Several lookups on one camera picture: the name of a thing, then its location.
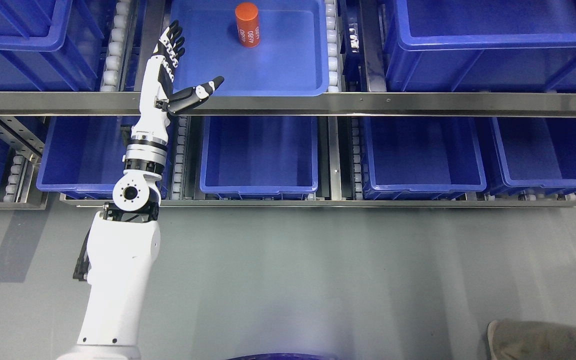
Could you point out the blue bin lower left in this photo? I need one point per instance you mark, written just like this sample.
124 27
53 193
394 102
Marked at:
83 155

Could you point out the blue bin upper right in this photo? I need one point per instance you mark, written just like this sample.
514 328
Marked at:
480 45

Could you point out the orange cylindrical capacitor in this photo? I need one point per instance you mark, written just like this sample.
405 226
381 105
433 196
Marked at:
247 22

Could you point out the blue bin upper left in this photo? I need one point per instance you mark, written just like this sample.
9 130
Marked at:
52 45

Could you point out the blue bin lower far right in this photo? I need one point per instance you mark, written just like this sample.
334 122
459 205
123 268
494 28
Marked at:
532 154

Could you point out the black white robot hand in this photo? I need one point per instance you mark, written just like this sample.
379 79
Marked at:
158 100

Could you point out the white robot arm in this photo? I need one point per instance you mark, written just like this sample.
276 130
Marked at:
122 245

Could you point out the person's beige shoe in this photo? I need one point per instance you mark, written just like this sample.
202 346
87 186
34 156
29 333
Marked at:
509 339

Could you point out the blue shallow tray bin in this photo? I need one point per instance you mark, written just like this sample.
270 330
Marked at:
291 60

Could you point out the blue bin lower centre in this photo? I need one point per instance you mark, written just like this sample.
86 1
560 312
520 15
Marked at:
259 157

